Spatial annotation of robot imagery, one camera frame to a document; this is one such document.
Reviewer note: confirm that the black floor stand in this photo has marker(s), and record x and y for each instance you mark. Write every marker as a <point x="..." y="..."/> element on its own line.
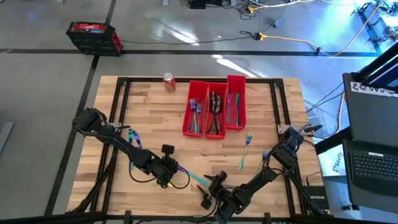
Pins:
<point x="367" y="21"/>

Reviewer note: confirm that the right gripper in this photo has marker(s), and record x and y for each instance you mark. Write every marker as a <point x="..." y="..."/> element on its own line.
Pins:
<point x="230" y="200"/>

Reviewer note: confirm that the grey laptop with sticker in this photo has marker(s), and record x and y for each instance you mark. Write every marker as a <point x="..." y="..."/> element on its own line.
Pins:
<point x="370" y="118"/>

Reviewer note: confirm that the white printed carton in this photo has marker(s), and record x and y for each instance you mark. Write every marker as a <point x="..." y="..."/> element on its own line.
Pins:
<point x="331" y="163"/>

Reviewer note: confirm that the grey power adapter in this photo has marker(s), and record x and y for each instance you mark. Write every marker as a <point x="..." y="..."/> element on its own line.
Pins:
<point x="278" y="22"/>

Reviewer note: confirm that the black Netgear network switch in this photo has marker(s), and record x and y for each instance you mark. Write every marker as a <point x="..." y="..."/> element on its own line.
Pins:
<point x="317" y="197"/>

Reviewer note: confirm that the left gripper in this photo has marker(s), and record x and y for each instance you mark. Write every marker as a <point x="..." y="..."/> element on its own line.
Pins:
<point x="163" y="169"/>

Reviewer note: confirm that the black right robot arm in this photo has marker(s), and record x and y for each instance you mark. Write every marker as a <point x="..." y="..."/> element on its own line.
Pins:
<point x="264" y="179"/>

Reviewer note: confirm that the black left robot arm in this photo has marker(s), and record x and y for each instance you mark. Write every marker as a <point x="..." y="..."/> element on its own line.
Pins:
<point x="124" y="146"/>

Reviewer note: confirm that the black laptop with keyboard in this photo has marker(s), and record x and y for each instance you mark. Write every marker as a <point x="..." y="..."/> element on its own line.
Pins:
<point x="373" y="168"/>

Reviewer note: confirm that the red soda can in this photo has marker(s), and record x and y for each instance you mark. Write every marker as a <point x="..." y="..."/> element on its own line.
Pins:
<point x="169" y="83"/>

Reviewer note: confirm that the red plastic bin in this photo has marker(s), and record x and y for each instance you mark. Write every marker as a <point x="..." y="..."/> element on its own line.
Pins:
<point x="224" y="130"/>
<point x="186" y="124"/>
<point x="242" y="93"/>

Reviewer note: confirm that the black aluminium table frame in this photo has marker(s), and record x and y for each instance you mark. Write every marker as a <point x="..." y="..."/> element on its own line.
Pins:
<point x="199" y="80"/>

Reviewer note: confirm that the black and red toolbox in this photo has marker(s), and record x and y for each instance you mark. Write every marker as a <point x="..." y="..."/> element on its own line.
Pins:
<point x="93" y="39"/>

